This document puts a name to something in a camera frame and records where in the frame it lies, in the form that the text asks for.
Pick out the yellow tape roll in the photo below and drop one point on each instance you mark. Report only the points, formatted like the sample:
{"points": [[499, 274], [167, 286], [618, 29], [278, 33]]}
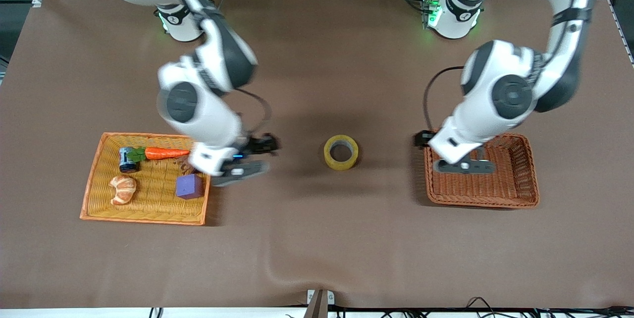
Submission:
{"points": [[329, 157]]}

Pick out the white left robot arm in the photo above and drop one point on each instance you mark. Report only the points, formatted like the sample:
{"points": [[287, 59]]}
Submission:
{"points": [[510, 92]]}

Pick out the brown toy figure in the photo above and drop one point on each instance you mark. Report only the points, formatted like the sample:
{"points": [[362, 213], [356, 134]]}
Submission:
{"points": [[184, 163]]}

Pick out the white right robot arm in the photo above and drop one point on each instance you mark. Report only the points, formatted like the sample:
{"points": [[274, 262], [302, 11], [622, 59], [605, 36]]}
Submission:
{"points": [[198, 105]]}

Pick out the brown wicker basket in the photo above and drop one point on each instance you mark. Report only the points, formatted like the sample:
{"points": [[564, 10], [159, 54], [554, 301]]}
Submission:
{"points": [[515, 184]]}

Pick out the metal table edge bracket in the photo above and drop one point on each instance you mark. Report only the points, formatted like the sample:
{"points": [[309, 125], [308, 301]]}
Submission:
{"points": [[319, 303]]}

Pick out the brown table cover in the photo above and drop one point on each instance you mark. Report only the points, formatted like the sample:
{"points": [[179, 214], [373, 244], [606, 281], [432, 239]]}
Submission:
{"points": [[317, 60]]}

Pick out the orange-rimmed yellow wicker tray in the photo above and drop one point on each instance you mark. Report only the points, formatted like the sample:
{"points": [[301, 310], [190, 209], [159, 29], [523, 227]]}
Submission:
{"points": [[148, 211]]}

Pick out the purple cube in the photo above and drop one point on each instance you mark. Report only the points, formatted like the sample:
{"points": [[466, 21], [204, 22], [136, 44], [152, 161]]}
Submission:
{"points": [[189, 186]]}

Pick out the orange toy carrot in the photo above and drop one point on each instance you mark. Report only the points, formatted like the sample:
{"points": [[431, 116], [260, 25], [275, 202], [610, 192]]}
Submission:
{"points": [[166, 153]]}

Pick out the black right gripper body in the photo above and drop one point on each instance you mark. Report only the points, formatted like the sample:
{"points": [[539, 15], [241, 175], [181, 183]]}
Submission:
{"points": [[258, 145]]}

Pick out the small blue-labelled can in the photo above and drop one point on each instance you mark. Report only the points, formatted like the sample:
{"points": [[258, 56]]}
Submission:
{"points": [[128, 162]]}

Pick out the toy croissant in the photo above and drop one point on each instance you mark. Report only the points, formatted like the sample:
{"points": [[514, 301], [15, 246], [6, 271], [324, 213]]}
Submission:
{"points": [[123, 190]]}

